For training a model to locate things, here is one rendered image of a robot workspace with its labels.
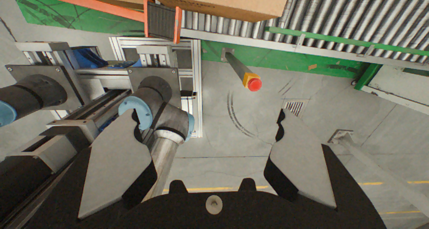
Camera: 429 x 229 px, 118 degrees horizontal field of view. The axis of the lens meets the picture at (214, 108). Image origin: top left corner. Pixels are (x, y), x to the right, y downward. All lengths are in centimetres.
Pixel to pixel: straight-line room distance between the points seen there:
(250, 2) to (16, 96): 96
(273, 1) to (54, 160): 96
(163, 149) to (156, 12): 38
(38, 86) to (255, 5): 97
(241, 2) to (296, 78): 154
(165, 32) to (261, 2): 45
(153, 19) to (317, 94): 225
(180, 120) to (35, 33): 211
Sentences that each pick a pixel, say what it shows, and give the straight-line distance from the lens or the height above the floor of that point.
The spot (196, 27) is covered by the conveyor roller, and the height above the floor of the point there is 55.
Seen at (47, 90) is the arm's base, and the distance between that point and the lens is 90.
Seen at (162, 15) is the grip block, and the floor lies 123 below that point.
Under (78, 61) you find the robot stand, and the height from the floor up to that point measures 90.
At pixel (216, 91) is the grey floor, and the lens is 178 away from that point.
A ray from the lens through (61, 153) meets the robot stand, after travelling 64.
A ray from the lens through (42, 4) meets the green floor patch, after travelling 227.
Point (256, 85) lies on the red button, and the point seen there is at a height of 104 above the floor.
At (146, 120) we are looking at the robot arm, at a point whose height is 127.
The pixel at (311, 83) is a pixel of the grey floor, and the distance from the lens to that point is 225.
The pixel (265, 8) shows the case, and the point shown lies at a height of 95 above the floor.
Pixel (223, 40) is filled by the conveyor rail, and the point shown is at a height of 59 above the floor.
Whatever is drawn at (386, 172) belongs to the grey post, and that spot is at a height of 71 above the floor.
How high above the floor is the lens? 163
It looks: 59 degrees down
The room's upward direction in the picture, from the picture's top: 175 degrees clockwise
